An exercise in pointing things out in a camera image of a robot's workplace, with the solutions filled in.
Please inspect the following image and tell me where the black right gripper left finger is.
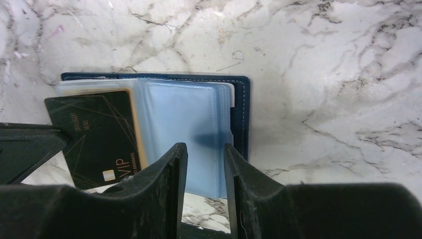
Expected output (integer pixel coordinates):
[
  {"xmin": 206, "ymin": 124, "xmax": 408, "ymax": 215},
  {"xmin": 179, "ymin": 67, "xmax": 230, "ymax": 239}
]
[{"xmin": 0, "ymin": 143, "xmax": 188, "ymax": 239}]

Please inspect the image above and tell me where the gold credit card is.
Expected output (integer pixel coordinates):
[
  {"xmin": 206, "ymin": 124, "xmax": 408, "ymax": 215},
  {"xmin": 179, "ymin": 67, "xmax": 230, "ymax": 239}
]
[{"xmin": 58, "ymin": 87, "xmax": 147, "ymax": 169}]

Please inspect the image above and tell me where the blue leather card holder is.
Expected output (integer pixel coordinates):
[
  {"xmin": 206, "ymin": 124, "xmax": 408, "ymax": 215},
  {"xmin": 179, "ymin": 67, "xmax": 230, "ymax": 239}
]
[{"xmin": 58, "ymin": 72, "xmax": 251, "ymax": 198}]

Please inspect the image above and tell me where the black VIP card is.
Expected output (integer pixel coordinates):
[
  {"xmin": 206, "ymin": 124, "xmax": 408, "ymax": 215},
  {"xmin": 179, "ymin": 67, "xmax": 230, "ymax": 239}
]
[{"xmin": 44, "ymin": 89, "xmax": 142, "ymax": 190}]

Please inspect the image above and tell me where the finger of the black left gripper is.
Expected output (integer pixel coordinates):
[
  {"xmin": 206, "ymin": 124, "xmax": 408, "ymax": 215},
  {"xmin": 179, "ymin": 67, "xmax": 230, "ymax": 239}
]
[{"xmin": 0, "ymin": 122, "xmax": 70, "ymax": 185}]

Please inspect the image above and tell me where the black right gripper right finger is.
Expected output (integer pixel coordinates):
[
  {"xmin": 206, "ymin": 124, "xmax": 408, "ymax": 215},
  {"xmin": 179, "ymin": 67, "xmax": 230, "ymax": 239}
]
[{"xmin": 224, "ymin": 144, "xmax": 422, "ymax": 239}]

